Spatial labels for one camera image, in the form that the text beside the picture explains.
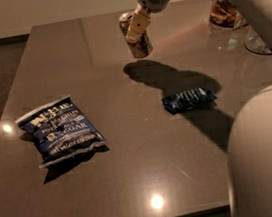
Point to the clear glass dish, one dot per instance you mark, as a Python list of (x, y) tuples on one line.
[(255, 44)]

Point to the small blue snack packet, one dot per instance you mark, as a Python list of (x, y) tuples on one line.
[(187, 100)]

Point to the orange soda can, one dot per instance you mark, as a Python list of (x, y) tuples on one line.
[(141, 49)]

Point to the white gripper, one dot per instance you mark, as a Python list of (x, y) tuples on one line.
[(140, 19)]

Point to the blue potato chips bag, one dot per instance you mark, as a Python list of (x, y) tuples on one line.
[(60, 131)]

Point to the glass jar with black lid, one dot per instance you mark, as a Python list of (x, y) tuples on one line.
[(224, 14)]

